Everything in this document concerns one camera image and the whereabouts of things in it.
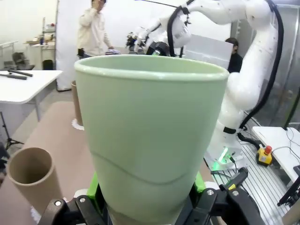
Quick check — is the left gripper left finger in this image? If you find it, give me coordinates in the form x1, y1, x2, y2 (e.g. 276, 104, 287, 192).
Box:
39, 172, 111, 225

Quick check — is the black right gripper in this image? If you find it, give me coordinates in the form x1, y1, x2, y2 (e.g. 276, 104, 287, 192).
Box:
126, 31, 141, 47

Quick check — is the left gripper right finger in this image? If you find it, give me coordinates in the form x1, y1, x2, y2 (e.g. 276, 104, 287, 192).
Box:
175, 172, 261, 225

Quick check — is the brown cup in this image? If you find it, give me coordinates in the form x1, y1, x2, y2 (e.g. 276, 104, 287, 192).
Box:
6, 147, 64, 215

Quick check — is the white scalloped coaster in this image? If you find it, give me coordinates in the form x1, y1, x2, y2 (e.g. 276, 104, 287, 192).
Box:
71, 118, 85, 131
29, 205, 42, 225

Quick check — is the pale green cup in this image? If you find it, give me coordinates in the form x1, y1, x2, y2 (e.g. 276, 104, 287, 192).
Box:
74, 54, 230, 225

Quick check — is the black yellow handheld scanner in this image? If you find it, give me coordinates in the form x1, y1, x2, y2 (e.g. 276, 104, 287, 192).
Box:
219, 167, 249, 193

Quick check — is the person in beige shirt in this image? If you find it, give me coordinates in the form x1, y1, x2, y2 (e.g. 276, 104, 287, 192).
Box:
76, 0, 113, 58

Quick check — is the aluminium mounting plate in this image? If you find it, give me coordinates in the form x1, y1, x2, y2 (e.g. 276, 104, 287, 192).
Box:
203, 138, 293, 225

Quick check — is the yellow emergency stop box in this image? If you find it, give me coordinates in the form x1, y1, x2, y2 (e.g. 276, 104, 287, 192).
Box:
255, 145, 274, 167

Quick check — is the black stand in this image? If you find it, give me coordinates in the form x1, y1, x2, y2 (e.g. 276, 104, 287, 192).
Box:
277, 165, 300, 207

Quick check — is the white partition board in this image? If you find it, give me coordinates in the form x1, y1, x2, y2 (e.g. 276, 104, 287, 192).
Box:
184, 34, 233, 69

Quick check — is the white computer desk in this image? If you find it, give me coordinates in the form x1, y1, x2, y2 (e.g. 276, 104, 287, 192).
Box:
252, 126, 300, 188

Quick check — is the black tripod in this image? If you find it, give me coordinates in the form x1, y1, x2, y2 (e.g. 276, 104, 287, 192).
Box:
0, 112, 24, 150

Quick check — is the seated dark-haired person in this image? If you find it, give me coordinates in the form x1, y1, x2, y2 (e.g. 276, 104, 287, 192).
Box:
225, 37, 244, 74

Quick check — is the white side table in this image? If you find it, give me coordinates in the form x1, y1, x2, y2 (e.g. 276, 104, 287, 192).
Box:
0, 69, 63, 122

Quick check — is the grey chair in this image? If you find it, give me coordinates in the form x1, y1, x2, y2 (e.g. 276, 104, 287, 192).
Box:
3, 52, 36, 71

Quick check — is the black rod with clamp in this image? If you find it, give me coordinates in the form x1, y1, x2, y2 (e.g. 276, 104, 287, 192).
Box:
7, 69, 34, 77

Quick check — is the black metal rod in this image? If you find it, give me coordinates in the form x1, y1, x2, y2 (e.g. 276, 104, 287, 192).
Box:
0, 73, 28, 81

